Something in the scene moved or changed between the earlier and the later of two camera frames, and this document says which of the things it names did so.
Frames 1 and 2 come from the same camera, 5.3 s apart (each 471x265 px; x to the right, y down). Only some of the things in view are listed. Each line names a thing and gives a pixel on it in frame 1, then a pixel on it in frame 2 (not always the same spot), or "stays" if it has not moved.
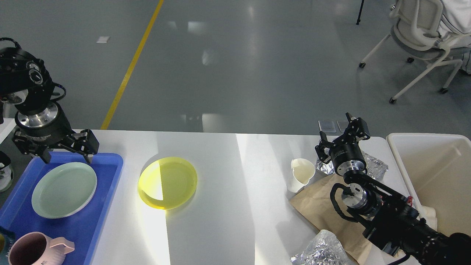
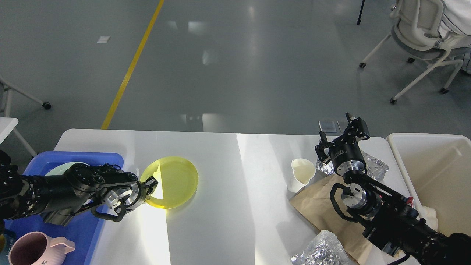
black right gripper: x=347 y=156 stays
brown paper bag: x=314 y=201 stays
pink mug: x=37 y=248 stays
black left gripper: x=51 y=128 to x=131 y=196
